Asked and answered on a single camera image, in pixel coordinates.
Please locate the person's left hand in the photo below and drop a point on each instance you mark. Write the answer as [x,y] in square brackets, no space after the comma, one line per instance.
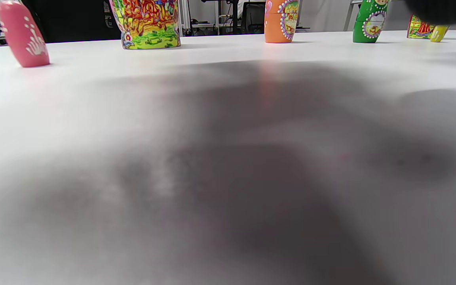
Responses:
[441,10]

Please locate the small green Russian doll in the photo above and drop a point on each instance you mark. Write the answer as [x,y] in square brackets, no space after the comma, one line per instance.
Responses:
[364,23]

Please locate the orange Russian doll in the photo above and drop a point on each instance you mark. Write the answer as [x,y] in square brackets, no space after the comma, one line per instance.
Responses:
[277,23]

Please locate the small pink Russian doll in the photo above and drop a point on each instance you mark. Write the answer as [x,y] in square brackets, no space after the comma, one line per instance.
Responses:
[24,35]

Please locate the tiny yellow Russian doll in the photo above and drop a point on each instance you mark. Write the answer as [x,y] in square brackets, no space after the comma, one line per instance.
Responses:
[438,33]

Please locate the large purple-scarf Russian doll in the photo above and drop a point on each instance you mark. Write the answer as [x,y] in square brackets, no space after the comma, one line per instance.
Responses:
[149,27]

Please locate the red-blue scarf Russian doll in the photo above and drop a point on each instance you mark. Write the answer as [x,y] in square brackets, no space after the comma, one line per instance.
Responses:
[420,28]

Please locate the black office chair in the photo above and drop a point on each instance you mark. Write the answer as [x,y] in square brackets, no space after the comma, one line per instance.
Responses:
[73,19]

